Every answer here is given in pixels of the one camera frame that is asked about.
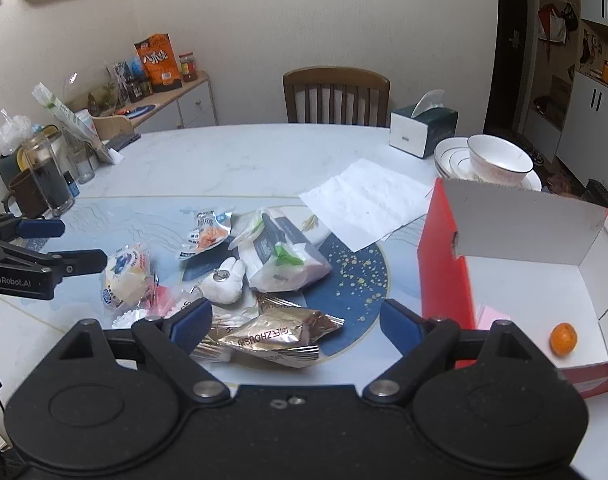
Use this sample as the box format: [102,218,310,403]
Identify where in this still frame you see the round bread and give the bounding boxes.
[101,244,156,311]

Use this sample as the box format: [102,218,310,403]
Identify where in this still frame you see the gold foil snack packet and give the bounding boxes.
[217,294,345,368]

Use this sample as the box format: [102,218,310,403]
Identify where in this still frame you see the orange white snack packet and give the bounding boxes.
[178,209,232,260]

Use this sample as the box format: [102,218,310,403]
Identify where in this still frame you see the brown mug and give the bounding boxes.
[1,169,49,219]

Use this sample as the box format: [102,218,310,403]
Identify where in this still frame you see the pink sticky notes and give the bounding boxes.
[475,304,511,330]

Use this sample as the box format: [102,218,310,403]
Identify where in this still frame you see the red white cardboard box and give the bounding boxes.
[418,179,608,398]

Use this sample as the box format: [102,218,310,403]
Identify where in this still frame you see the small orange tangerine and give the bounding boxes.
[549,322,578,358]

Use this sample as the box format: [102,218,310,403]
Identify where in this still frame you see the white paper napkin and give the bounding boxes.
[299,158,432,252]

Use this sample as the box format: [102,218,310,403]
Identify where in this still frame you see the stacked white plates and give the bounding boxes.
[434,138,542,192]

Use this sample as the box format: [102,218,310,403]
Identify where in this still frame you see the white sideboard cabinet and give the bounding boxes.
[94,70,218,141]

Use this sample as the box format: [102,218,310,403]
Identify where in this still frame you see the white ceramic bowl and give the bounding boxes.
[468,134,534,186]

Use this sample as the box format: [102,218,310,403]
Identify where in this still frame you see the green white tissue box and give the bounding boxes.
[389,89,459,159]

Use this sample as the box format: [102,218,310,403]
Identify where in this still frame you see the orange snack bag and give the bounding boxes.
[135,34,182,93]

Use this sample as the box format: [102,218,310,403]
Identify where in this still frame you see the red sauce jar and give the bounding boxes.
[179,52,197,82]

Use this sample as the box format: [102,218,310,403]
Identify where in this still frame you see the wooden dining chair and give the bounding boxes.
[282,66,391,128]

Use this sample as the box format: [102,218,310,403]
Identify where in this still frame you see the white tall cabinet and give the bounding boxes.
[523,0,608,191]

